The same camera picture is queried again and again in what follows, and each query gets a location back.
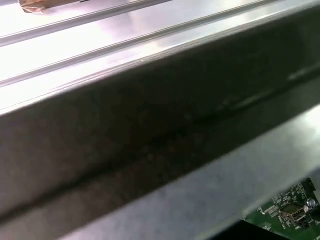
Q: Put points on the metal USB port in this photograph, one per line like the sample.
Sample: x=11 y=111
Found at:
x=292 y=213

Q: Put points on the black open PC case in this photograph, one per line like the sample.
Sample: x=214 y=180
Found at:
x=125 y=125

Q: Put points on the green motherboard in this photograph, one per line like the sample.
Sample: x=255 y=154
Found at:
x=272 y=215

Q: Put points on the brown base plate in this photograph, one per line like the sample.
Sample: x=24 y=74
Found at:
x=37 y=6

